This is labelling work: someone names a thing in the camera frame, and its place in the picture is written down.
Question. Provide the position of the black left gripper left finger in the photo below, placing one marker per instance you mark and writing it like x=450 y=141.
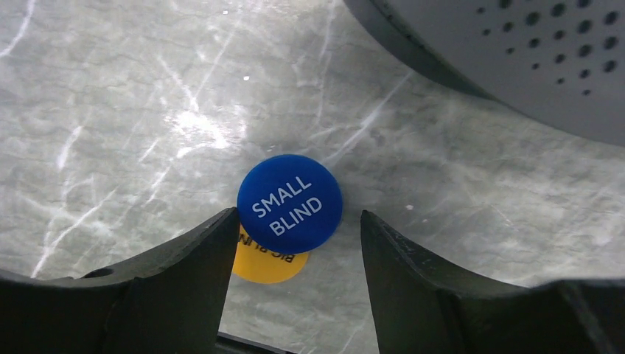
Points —
x=168 y=299

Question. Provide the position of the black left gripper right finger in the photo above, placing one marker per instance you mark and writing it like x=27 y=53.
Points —
x=423 y=303

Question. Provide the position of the orange big blind button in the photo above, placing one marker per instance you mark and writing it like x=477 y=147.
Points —
x=257 y=264

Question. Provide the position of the blue small blind button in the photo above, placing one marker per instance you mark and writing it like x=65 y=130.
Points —
x=290 y=204

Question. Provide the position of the black perforated filament spool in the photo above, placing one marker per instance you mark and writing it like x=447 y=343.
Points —
x=558 y=62

